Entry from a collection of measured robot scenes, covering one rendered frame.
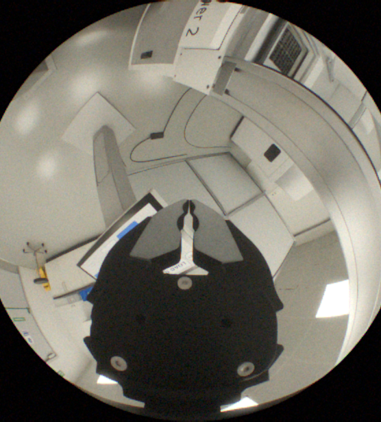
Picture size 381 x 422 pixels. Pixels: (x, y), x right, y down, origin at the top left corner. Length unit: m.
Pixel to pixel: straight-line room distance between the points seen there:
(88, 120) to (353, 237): 1.29
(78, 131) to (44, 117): 0.36
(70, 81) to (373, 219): 1.29
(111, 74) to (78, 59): 0.32
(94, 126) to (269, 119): 1.14
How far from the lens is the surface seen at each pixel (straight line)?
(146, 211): 0.33
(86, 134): 1.21
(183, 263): 0.44
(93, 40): 1.17
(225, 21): 0.28
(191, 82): 0.29
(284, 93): 0.18
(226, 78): 0.22
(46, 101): 1.22
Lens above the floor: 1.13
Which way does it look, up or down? 16 degrees down
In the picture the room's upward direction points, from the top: 148 degrees clockwise
